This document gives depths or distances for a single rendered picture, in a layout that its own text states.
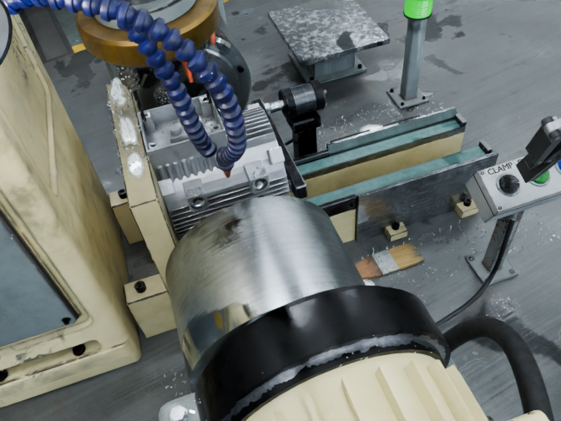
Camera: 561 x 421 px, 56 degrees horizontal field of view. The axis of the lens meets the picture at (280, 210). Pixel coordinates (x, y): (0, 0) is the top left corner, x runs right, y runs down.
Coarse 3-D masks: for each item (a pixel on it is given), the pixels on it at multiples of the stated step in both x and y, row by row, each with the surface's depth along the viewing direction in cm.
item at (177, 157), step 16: (144, 112) 83; (160, 112) 84; (208, 112) 85; (144, 128) 85; (160, 128) 85; (176, 128) 81; (208, 128) 84; (224, 128) 79; (144, 144) 78; (160, 144) 82; (176, 144) 77; (192, 144) 78; (224, 144) 80; (160, 160) 78; (176, 160) 79; (192, 160) 80; (208, 160) 81; (160, 176) 80; (176, 176) 82
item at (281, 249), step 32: (224, 224) 64; (256, 224) 63; (288, 224) 64; (320, 224) 67; (192, 256) 64; (224, 256) 61; (256, 256) 60; (288, 256) 60; (320, 256) 62; (192, 288) 62; (224, 288) 59; (256, 288) 57; (288, 288) 57; (320, 288) 58; (192, 320) 61; (224, 320) 57; (192, 352) 60; (192, 384) 61
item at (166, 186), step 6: (246, 108) 91; (252, 108) 90; (270, 150) 82; (276, 150) 83; (270, 156) 83; (276, 156) 83; (282, 156) 83; (270, 162) 83; (276, 162) 83; (162, 180) 80; (168, 180) 80; (162, 186) 80; (168, 186) 80; (162, 192) 80; (168, 192) 80; (174, 192) 80
